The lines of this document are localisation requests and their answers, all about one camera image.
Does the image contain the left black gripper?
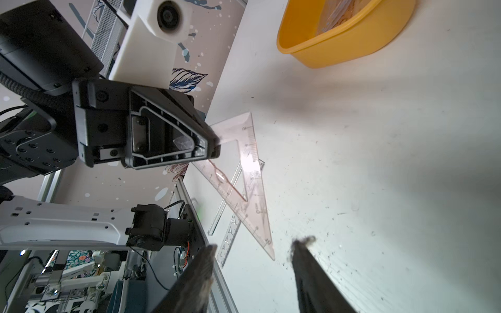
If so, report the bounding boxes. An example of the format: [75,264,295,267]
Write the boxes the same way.
[0,76,221,171]

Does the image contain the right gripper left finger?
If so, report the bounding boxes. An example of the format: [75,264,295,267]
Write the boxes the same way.
[153,245,217,312]

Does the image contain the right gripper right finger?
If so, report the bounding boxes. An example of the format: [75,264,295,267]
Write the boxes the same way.
[290,236,355,313]

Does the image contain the thin clear straight ruler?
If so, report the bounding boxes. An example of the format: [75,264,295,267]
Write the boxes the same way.
[207,164,242,236]

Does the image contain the pink triangle set square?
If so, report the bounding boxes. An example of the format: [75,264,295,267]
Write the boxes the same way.
[193,112,275,260]

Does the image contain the long pink ruler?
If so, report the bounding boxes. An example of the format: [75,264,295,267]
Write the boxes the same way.
[316,0,371,35]

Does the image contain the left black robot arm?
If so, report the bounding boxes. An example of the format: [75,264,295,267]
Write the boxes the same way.
[1,1,220,251]

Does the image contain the yellow plastic storage box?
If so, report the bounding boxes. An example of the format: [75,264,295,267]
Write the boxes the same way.
[277,1,416,69]

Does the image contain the clear shape stencil ruler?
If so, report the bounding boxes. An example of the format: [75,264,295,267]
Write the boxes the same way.
[214,158,266,269]

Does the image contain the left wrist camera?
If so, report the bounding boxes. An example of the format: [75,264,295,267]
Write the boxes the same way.
[108,1,192,89]

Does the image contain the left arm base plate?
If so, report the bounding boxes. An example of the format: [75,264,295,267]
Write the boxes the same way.
[124,177,240,313]

